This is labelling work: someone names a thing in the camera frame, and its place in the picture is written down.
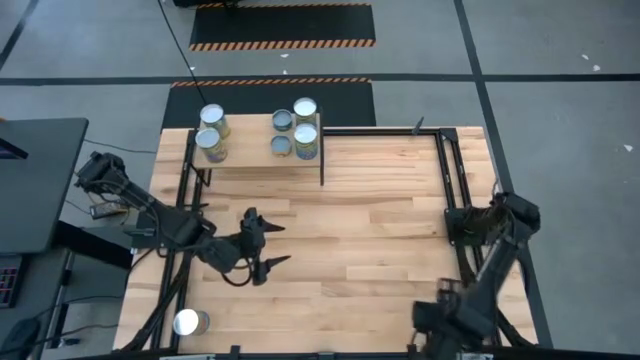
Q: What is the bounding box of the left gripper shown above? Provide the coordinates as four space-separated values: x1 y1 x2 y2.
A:
238 207 293 287

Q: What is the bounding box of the short yellow green can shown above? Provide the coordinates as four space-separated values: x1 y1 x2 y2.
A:
270 134 293 159

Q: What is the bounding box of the tall blue cherries can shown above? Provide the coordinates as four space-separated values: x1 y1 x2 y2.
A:
293 122 320 161

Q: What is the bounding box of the tall grey peaches can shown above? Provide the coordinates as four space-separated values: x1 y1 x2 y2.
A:
194 127 229 164

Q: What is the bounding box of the short dark teal can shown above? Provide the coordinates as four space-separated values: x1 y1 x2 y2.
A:
271 108 295 133

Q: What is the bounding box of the tall can with silver lid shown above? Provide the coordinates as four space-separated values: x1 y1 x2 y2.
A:
292 96 319 126

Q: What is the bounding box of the small grey-blue can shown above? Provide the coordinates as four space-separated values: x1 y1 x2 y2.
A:
199 103 232 140

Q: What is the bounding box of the wooden shelf with black legs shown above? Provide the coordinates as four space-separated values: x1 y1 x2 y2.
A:
191 112 326 187

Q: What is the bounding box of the silver can with yellow label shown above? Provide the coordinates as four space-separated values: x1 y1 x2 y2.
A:
172 308 212 337

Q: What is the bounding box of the black hazard-striped floor mat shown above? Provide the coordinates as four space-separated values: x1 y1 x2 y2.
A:
160 77 377 129
188 2 377 52

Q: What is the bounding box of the grey desk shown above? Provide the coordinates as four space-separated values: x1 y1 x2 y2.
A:
0 117 90 256

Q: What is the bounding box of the keyboard with red keys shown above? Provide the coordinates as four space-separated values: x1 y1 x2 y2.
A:
0 266 22 309

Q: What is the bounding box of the dark laptop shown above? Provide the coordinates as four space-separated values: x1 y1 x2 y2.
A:
0 137 30 161

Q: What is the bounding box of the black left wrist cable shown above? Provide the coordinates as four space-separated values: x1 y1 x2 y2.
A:
219 257 255 288

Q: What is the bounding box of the black metal table frame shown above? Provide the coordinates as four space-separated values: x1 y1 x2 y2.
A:
119 127 539 360

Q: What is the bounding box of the thin black cable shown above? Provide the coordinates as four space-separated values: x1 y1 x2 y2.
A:
82 138 159 155

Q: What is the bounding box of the black floor cable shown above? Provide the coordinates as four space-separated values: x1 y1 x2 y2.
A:
157 0 209 107

